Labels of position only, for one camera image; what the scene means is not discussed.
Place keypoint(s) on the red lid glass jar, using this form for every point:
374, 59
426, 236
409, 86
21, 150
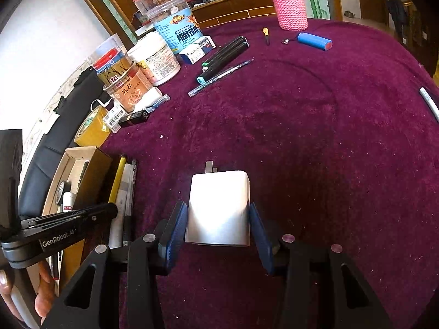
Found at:
112, 65

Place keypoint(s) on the black marker teal cap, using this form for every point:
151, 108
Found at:
216, 66

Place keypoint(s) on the small yellow black screwdriver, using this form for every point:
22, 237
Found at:
266, 35

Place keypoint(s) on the yellow tape roll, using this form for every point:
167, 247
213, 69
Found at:
93, 131

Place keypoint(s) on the black sofa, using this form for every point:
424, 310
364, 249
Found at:
71, 113

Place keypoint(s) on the maroon velvet tablecloth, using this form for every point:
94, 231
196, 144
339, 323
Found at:
339, 147

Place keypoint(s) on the left hand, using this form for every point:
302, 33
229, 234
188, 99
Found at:
28, 298

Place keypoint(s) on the pink knit-sleeved bottle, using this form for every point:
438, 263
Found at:
291, 14

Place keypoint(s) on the yellow pen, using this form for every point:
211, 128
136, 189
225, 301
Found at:
117, 179

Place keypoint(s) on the black lipstick tube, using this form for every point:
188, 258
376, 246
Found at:
134, 118

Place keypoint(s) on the white power adapter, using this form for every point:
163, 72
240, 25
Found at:
218, 208

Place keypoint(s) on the translucent white pen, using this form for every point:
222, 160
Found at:
430, 102

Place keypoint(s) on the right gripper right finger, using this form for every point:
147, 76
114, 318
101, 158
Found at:
265, 245

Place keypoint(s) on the black tape roll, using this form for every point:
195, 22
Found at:
63, 187

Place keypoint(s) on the white barcode box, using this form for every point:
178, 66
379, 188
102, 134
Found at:
113, 117

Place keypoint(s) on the white marker pen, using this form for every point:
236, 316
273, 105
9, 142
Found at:
116, 228

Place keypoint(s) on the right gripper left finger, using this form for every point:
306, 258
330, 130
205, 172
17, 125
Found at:
173, 236

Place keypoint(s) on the blue label plastic jar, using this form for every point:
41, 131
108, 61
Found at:
175, 22

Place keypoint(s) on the small blue white box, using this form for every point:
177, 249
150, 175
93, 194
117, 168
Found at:
197, 50

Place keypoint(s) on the cardboard tray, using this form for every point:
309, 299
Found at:
87, 172

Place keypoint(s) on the white supplement bottle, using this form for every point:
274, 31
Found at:
155, 58

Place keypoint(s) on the clear blue gel pen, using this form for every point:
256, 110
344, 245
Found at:
218, 77

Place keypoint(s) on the blue cylindrical battery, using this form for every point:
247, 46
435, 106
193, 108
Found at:
315, 41

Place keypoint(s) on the black marker green cap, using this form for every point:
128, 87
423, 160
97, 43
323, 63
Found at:
224, 49

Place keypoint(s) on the white bottle orange cap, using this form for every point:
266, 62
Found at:
68, 201

